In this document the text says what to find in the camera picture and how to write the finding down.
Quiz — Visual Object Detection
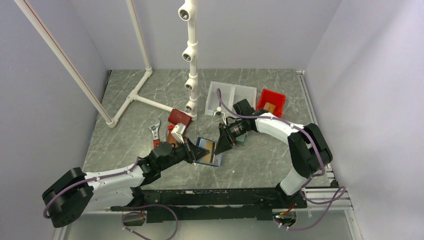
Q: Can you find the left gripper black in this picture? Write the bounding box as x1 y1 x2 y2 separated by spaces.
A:
158 136 210 171

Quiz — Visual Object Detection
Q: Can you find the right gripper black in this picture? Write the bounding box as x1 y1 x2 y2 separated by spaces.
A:
214 118 246 156

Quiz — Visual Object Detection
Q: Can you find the orange credit card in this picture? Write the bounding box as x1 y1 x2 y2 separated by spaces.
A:
263 102 276 114
197 140 216 165

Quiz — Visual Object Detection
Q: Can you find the blue leather card holder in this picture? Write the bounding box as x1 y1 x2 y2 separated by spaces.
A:
192 137 223 168

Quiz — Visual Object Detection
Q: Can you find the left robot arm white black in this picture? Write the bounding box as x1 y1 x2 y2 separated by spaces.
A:
42 138 210 228

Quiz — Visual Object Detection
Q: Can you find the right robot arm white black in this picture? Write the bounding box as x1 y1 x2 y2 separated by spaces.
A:
215 99 333 208

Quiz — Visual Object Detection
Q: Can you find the green leather card holder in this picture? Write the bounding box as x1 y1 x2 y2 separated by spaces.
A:
236 132 248 143

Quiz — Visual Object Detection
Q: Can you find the brown leather wallet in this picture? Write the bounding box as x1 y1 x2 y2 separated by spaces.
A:
165 129 179 147

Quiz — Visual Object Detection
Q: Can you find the red leather wallet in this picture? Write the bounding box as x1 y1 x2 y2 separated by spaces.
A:
167 108 192 127

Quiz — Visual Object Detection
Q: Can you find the clear plastic divided box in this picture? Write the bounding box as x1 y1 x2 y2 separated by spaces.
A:
204 81 257 116

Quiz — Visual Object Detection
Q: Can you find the red plastic bin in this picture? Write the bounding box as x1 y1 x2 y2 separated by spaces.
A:
256 88 286 117

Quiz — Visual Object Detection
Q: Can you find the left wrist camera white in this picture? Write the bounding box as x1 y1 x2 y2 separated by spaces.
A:
167 123 186 144

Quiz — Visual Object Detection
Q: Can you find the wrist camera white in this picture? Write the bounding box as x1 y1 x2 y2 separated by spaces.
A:
213 106 226 123
167 123 186 144

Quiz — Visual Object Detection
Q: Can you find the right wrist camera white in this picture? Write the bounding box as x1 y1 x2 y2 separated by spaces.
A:
213 106 226 123

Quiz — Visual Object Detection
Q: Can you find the adjustable wrench red handle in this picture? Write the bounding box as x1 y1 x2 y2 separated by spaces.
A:
148 117 161 148

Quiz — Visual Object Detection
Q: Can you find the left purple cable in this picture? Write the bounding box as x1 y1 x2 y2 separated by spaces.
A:
43 155 180 240

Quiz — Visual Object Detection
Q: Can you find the purple cable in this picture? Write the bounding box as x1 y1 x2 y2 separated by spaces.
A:
43 155 180 240
215 88 347 232

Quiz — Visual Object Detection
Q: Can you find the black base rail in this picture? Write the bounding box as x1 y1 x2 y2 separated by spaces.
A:
110 187 308 223

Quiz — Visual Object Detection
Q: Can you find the aluminium extrusion frame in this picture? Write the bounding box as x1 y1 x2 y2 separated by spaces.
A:
52 190 362 240

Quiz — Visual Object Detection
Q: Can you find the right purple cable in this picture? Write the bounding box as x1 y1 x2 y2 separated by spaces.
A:
215 88 347 232

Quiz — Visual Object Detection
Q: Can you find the white PVC pipe post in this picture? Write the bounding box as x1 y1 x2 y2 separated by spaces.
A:
177 0 199 121

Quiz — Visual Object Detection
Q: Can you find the white PVC pipe frame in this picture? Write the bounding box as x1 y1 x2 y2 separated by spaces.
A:
15 0 173 128

